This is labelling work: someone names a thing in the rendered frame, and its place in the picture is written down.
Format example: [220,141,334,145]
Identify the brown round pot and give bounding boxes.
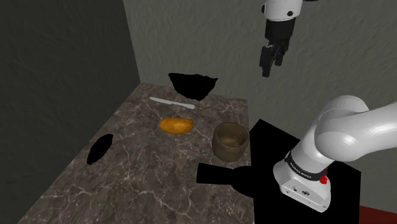
[211,122,250,163]

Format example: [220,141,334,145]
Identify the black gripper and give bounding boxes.
[259,18,296,78]

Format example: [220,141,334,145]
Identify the black bowl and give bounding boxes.
[168,72,219,101]

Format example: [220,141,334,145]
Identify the white knife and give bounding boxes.
[149,96,196,110]

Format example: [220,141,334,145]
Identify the orange-brown potato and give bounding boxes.
[158,116,194,136]

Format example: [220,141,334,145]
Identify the black robot stand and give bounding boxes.
[249,118,363,224]

